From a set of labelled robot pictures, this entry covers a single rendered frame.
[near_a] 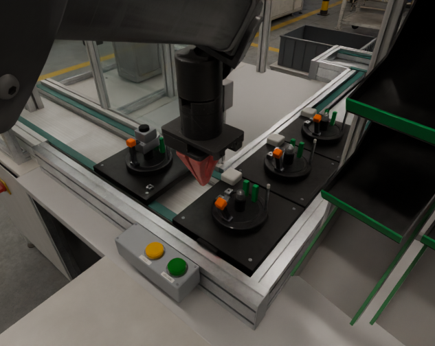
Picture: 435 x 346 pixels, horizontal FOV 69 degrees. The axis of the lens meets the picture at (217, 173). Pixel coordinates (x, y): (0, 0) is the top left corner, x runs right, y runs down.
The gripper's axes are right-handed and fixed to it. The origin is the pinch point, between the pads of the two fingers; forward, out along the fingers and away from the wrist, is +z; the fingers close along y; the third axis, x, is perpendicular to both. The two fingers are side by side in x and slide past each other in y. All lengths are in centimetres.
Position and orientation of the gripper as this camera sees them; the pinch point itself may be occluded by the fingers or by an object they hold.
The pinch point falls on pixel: (204, 179)
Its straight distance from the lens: 49.8
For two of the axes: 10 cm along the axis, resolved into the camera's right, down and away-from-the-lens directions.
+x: -6.3, 5.0, -6.0
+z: 0.1, 7.7, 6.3
